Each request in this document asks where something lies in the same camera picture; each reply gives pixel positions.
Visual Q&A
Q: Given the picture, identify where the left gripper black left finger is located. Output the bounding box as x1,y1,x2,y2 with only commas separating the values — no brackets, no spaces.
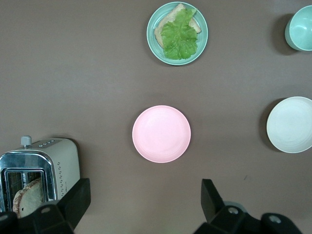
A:
0,178,91,234

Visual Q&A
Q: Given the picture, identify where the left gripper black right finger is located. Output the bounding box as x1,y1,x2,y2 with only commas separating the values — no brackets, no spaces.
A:
194,179,303,234

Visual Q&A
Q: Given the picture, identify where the wide pink bowl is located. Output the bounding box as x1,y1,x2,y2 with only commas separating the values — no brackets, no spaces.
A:
132,105,192,162

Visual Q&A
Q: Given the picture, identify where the beige chrome toaster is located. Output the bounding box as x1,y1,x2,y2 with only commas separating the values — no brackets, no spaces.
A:
0,136,80,215

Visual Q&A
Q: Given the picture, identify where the brown bread slice in toaster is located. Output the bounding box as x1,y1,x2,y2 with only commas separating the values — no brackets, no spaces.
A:
12,177,44,218

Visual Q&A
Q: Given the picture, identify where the wide beige bowl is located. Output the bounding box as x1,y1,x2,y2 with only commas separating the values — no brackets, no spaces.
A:
266,96,312,154

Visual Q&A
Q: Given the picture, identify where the green plate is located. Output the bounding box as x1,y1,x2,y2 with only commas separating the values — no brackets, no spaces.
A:
146,1,209,66

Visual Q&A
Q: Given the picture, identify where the green lettuce leaf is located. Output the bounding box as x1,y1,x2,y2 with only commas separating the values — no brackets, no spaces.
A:
160,7,198,60

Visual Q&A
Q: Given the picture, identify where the toast bread slice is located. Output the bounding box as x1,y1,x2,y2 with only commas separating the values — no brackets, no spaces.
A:
154,3,202,48

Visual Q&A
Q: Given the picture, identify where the small green bowl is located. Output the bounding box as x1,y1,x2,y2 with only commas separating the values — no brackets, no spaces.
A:
284,5,312,51

